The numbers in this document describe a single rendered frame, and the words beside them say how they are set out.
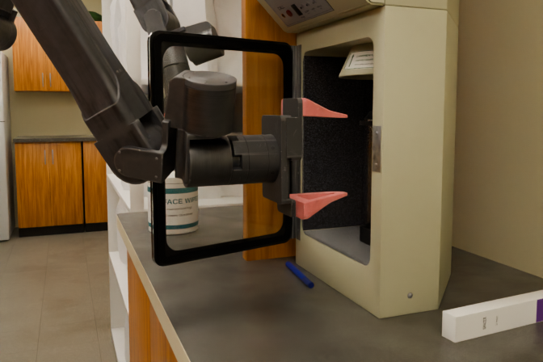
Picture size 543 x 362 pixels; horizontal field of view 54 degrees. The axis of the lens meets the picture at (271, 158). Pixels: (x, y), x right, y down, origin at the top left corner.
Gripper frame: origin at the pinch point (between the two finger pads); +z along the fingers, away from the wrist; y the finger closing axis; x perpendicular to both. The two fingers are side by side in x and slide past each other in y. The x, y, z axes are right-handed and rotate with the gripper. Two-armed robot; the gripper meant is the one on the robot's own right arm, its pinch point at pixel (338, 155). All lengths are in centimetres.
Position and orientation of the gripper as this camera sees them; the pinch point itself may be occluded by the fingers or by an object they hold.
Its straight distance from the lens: 67.6
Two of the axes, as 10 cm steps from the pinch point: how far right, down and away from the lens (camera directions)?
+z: 9.3, -0.4, 3.6
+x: -3.6, -0.8, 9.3
